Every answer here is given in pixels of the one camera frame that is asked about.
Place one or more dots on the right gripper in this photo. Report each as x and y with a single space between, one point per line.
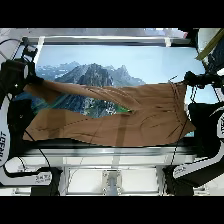
192 78

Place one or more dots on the brown pants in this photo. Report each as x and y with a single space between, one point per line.
140 116

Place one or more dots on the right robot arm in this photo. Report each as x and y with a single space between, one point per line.
206 133

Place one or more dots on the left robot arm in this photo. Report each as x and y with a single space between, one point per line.
13 75

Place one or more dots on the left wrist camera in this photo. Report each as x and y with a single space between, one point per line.
29 50

